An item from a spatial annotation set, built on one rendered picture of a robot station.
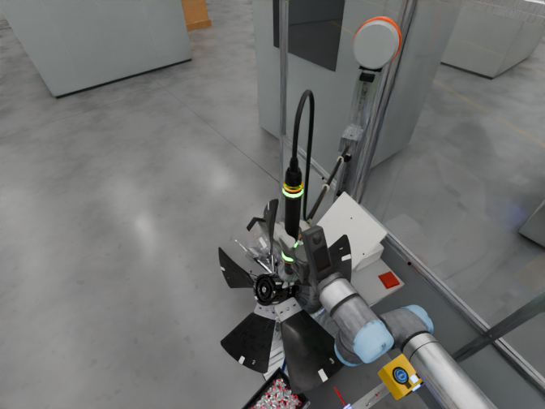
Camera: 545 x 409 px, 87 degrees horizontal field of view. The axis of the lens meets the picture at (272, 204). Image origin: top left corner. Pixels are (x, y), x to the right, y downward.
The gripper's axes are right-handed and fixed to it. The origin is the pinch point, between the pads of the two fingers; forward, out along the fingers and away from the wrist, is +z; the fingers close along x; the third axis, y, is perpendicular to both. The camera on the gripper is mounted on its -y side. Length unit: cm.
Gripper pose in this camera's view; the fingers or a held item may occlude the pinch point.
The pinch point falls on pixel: (285, 221)
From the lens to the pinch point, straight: 74.1
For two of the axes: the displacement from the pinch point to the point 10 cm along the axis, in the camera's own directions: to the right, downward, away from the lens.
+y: 0.2, 6.9, 7.3
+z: -4.8, -6.3, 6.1
